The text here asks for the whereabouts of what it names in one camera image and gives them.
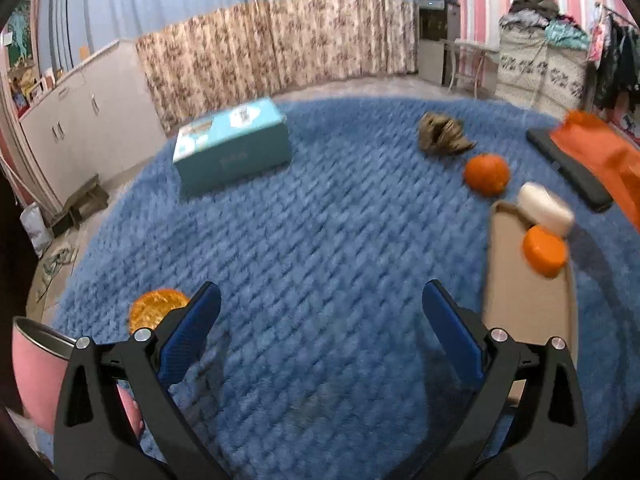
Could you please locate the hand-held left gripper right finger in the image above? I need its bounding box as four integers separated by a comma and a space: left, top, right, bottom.
421, 280, 590, 480

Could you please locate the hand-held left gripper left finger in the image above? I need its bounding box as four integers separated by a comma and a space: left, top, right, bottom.
54, 281, 222, 480

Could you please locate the orange round cap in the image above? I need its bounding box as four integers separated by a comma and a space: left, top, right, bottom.
522, 225, 569, 279

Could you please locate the white soap bar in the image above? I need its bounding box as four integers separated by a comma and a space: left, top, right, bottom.
516, 182, 576, 238

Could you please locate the orange mandarin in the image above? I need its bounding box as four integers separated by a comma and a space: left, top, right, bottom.
463, 153, 512, 197

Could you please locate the orange cloth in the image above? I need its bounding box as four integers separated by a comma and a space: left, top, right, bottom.
548, 110, 640, 233

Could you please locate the brown phone case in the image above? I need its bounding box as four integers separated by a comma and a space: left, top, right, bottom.
482, 200, 580, 371

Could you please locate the blue fluffy blanket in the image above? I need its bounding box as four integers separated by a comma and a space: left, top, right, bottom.
50, 95, 640, 480

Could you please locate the pink cup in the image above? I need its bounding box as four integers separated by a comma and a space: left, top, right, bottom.
11, 316, 146, 436

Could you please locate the small wooden stool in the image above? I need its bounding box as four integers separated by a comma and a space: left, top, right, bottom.
62, 174, 110, 226

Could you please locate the teal tissue box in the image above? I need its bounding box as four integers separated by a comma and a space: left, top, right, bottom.
172, 98, 292, 197

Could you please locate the white plastic bag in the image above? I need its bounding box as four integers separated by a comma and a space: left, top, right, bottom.
20, 203, 51, 258

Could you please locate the black flat case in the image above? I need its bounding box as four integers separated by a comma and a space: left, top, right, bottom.
526, 127, 615, 212

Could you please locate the white cabinet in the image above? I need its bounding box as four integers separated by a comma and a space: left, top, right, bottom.
17, 39, 168, 211

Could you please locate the patterned cloth covered wardrobe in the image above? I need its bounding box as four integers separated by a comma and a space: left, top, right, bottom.
495, 27, 593, 121

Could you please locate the grey water dispenser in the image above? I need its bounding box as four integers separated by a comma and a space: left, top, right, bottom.
417, 0, 461, 86

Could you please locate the small metal table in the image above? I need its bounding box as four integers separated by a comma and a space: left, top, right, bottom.
442, 39, 501, 98

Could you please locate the blue and floral curtain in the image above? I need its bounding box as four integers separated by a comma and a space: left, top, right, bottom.
30, 0, 426, 131

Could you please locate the row of hanging clothes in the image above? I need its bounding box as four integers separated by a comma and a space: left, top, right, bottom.
595, 7, 640, 111

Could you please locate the pile of clothes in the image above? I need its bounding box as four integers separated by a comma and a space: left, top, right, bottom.
499, 0, 590, 51

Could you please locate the metal clothes rack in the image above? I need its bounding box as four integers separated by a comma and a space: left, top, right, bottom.
592, 2, 640, 31

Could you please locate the green wall poster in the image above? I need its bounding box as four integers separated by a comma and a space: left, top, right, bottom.
5, 0, 33, 71

